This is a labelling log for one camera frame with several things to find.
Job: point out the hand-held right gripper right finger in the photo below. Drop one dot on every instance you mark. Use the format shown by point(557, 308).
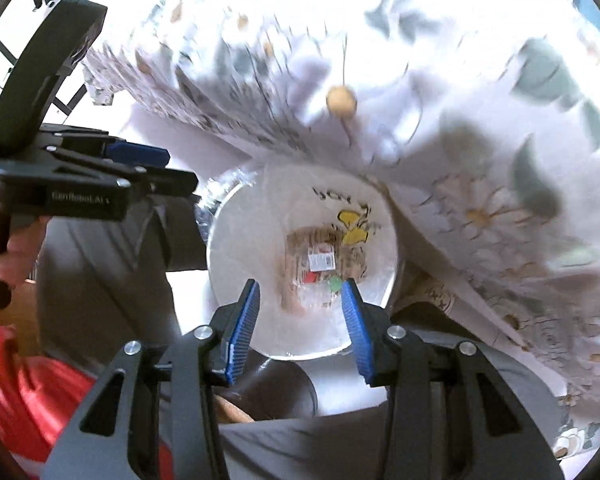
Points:
point(357, 330)

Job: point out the floral bed blanket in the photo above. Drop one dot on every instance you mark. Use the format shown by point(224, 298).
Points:
point(430, 110)

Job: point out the person's red jacket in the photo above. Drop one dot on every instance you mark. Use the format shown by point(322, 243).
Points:
point(25, 385)

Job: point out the person's left hand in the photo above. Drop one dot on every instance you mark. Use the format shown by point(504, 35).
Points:
point(22, 255)

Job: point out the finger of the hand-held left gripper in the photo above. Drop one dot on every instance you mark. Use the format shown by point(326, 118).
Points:
point(135, 152)
point(170, 182)

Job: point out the small green box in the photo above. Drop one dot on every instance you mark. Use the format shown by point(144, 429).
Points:
point(335, 283)

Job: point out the small printed card packet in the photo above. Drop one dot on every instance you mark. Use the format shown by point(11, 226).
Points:
point(321, 259)

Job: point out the white waste bin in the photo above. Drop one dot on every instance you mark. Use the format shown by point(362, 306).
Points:
point(260, 240)

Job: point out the person's grey trousers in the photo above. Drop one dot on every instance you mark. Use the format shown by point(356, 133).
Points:
point(105, 285)

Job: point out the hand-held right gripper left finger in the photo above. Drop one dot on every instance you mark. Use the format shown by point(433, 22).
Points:
point(240, 335)

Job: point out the clear plastic bin liner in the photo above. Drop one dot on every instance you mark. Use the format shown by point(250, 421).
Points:
point(220, 195)

